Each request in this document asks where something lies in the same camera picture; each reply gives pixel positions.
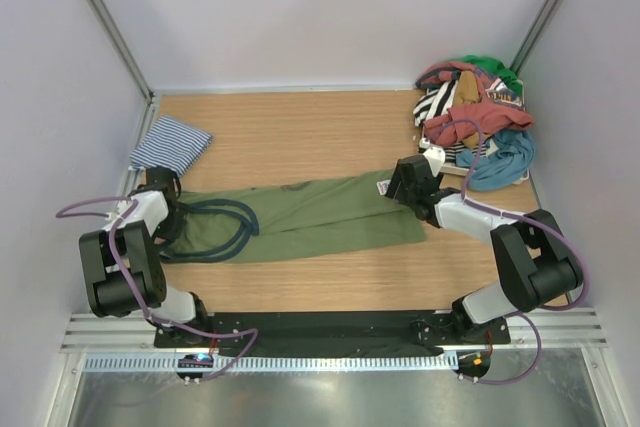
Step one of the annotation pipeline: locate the right aluminium frame post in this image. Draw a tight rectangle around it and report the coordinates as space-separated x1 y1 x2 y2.
510 0 563 74

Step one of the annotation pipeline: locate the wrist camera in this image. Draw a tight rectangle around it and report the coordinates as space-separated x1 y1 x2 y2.
418 138 446 176
107 198 137 221

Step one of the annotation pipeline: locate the teal blue garment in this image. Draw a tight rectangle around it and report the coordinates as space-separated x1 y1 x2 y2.
467 129 536 192

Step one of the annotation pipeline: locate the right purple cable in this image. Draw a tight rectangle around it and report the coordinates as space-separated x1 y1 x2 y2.
424 119 592 387

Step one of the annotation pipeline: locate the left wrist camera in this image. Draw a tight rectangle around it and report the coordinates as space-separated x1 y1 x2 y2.
107 198 137 221

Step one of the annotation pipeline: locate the bright green garment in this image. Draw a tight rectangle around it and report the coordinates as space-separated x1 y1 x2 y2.
459 55 519 83

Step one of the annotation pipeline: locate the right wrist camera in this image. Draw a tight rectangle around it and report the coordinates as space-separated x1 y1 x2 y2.
418 138 446 176

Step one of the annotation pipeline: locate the left aluminium frame post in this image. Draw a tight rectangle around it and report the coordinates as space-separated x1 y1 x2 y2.
59 0 156 101

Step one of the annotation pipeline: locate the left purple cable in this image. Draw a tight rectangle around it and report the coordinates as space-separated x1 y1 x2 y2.
54 196 260 382

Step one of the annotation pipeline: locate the aluminium frame post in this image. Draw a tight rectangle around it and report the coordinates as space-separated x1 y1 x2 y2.
59 0 156 101
510 0 563 74

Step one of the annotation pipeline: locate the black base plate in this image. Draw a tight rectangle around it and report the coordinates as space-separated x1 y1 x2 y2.
154 309 511 361

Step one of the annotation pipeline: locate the olive green tank top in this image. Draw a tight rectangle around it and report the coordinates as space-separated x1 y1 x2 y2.
160 170 426 263

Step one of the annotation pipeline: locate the white plastic tray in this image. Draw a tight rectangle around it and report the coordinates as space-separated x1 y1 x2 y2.
418 138 530 185

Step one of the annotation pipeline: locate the black white striped garment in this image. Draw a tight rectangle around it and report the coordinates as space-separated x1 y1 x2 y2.
412 74 491 164

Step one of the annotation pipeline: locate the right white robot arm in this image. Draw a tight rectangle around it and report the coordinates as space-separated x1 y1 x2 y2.
385 155 586 343

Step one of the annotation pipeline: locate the blue white striped tank top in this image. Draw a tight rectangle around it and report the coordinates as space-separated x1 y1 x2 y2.
130 115 214 177

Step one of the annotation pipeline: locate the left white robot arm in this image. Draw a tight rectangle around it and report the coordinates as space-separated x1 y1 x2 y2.
79 167 212 347

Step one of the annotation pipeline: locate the slotted cable duct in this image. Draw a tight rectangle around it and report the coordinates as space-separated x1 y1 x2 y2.
84 351 458 373

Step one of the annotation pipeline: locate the purple cable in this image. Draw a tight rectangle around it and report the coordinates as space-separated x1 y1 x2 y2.
424 119 592 387
54 196 260 382

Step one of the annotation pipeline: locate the red patterned garment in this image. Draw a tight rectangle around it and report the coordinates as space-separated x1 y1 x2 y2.
415 60 534 147

